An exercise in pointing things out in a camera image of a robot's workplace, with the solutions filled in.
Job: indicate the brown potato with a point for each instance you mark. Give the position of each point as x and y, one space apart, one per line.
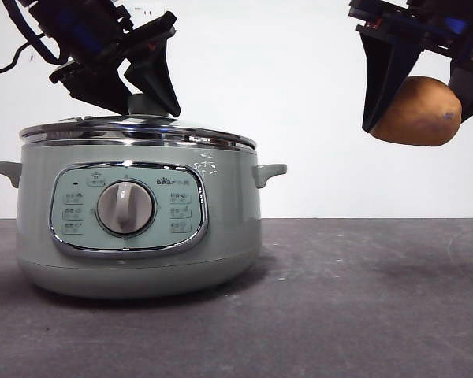
418 114

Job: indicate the sage green electric cooking pot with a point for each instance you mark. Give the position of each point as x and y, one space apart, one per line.
228 220

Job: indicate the glass lid with green knob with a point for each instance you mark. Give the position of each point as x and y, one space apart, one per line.
102 126

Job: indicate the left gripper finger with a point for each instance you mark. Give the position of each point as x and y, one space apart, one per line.
98 84
157 75

